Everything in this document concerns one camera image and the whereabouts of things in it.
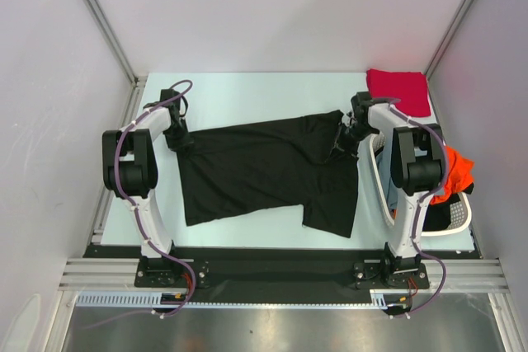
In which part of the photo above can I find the aluminium frame rail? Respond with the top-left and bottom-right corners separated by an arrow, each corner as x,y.
59,258 -> 509,293

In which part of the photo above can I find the orange t shirt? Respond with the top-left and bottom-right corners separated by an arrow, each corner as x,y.
391,147 -> 474,205

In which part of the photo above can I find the folded red t shirt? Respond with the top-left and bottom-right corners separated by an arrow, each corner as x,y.
366,68 -> 431,118

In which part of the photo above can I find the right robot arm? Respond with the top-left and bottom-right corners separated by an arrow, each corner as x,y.
334,92 -> 448,287

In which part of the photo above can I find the black garment in basket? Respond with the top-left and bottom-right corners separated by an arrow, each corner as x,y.
422,184 -> 474,235

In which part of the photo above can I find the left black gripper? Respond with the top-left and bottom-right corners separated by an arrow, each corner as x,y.
163,117 -> 192,155

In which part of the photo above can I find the white laundry basket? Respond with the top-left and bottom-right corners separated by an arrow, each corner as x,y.
364,133 -> 472,237

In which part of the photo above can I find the white cable duct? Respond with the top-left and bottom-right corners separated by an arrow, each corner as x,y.
76,291 -> 410,310

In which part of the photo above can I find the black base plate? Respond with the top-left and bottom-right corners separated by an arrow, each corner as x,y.
83,244 -> 483,304

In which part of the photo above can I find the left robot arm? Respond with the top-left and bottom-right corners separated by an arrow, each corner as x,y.
101,80 -> 195,288

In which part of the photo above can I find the grey blue t shirt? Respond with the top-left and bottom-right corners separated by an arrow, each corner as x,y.
376,149 -> 398,210

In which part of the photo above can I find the black t shirt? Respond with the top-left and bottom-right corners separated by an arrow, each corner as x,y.
177,110 -> 359,238

